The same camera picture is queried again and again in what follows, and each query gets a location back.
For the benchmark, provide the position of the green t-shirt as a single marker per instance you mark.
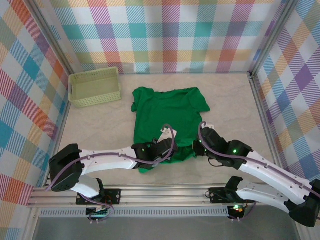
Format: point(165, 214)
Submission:
point(170, 110)

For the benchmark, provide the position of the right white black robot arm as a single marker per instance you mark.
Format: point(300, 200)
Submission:
point(270, 175)

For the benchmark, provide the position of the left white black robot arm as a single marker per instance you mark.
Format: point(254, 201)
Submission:
point(107, 162)

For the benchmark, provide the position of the right controller board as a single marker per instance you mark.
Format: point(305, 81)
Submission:
point(237, 211)

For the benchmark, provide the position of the controller board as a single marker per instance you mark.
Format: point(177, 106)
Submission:
point(237, 211)
point(97, 213)

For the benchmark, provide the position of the left controller board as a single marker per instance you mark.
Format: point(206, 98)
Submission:
point(97, 213)

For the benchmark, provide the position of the light green plastic basket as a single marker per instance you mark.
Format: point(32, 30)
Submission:
point(95, 87)

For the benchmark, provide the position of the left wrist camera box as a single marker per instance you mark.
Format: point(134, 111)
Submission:
point(166, 136)

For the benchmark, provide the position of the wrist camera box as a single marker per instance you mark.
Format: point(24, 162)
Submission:
point(166, 136)
point(209, 125)

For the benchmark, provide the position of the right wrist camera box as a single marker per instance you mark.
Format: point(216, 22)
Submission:
point(209, 125)

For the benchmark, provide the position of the aluminium mounting rail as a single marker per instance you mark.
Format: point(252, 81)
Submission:
point(162, 193)

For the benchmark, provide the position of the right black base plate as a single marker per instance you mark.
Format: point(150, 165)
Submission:
point(217, 196)

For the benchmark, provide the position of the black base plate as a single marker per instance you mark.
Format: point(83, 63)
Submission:
point(116, 196)
point(217, 196)

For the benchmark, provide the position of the right aluminium side rail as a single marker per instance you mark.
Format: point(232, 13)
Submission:
point(262, 120)

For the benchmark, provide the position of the aluminium side rail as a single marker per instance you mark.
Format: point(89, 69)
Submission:
point(58, 130)
point(262, 120)

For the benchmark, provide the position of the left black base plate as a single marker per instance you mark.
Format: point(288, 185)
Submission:
point(116, 196)

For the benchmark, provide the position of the left aluminium side rail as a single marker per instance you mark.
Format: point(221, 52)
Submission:
point(58, 130)

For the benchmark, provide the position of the right aluminium frame post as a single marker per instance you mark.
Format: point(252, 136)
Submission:
point(272, 37)

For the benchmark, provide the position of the aluminium frame post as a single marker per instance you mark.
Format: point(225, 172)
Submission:
point(272, 37)
point(50, 37)

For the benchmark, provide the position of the left aluminium frame post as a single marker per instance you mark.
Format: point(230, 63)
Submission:
point(50, 37)

